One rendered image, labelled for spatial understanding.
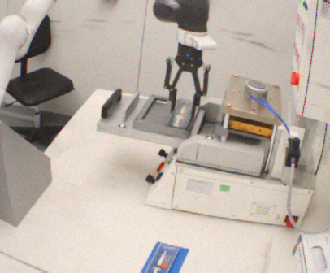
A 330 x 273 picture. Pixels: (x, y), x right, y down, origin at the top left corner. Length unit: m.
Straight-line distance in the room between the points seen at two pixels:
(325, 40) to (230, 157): 0.48
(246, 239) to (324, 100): 0.50
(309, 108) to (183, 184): 0.46
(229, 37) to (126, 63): 0.72
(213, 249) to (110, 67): 2.00
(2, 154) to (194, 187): 0.60
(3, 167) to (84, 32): 2.00
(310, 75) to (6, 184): 0.91
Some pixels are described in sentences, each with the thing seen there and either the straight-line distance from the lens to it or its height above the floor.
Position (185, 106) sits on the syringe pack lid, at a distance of 1.47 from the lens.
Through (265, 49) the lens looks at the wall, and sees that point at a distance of 2.83.
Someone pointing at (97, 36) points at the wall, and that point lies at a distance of 3.04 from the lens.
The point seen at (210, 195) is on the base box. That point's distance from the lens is 1.37.
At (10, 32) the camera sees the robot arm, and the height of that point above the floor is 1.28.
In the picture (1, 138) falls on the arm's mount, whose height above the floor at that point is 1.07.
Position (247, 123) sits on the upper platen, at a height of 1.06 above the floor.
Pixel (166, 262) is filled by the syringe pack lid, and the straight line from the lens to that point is 1.21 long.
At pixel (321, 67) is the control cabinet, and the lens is 1.18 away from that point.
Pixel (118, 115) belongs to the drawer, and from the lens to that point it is 1.46.
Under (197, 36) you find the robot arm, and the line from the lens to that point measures 1.30.
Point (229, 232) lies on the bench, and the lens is 1.38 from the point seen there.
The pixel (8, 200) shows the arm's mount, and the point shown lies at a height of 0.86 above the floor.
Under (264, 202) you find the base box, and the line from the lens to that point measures 1.37.
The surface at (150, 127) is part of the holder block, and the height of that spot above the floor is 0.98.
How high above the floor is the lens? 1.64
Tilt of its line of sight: 29 degrees down
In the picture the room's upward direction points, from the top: 6 degrees clockwise
